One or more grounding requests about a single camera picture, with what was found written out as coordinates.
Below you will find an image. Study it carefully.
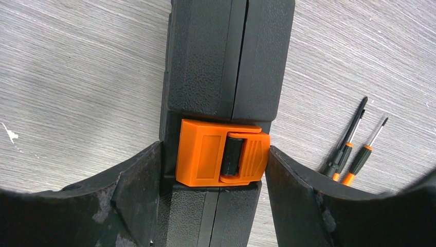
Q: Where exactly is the orange case latch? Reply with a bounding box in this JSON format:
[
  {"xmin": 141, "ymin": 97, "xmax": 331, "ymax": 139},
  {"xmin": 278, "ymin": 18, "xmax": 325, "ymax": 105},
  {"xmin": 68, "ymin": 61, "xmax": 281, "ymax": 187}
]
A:
[{"xmin": 175, "ymin": 119, "xmax": 270, "ymax": 187}]

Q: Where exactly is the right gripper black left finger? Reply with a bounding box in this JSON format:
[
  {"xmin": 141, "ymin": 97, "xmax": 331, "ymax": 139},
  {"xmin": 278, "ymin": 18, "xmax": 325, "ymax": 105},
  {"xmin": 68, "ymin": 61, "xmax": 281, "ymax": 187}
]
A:
[{"xmin": 1, "ymin": 142, "xmax": 161, "ymax": 246}]

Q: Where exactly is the black plastic tool case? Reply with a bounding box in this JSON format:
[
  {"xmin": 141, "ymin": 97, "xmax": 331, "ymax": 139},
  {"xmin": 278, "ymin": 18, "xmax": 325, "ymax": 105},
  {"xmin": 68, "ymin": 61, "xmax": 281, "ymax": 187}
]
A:
[{"xmin": 154, "ymin": 1, "xmax": 295, "ymax": 246}]

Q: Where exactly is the long black orange screwdriver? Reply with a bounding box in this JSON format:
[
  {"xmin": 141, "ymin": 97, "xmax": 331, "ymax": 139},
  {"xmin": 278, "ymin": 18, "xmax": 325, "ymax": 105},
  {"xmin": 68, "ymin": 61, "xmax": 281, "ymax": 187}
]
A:
[{"xmin": 322, "ymin": 96, "xmax": 368, "ymax": 178}]

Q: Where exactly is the small black orange screwdriver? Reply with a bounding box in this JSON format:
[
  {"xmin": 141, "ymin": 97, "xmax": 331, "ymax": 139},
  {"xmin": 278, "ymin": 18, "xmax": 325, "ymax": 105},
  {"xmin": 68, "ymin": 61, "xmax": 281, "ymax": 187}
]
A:
[
  {"xmin": 342, "ymin": 117, "xmax": 389, "ymax": 187},
  {"xmin": 333, "ymin": 110, "xmax": 365, "ymax": 182}
]

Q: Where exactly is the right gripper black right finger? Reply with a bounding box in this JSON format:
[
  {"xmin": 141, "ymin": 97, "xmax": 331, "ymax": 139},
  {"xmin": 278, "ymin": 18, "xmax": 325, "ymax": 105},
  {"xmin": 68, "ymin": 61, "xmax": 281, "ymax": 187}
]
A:
[{"xmin": 266, "ymin": 147, "xmax": 435, "ymax": 246}]

